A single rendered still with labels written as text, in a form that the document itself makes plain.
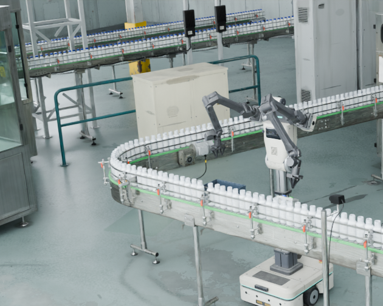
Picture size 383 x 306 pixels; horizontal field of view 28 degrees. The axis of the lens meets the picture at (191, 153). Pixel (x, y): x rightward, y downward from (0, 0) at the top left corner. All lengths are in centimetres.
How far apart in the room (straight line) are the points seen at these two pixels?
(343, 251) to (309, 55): 666
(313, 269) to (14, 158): 347
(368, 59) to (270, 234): 697
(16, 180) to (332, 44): 538
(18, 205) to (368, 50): 606
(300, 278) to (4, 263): 299
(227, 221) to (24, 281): 239
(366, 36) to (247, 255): 555
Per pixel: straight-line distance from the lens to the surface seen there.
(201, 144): 710
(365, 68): 1197
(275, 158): 590
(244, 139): 746
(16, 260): 767
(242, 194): 542
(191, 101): 971
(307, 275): 620
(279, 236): 527
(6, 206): 822
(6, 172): 815
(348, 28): 1165
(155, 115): 950
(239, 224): 548
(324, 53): 1141
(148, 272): 703
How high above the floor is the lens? 301
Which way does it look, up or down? 17 degrees down
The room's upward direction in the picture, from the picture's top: 5 degrees counter-clockwise
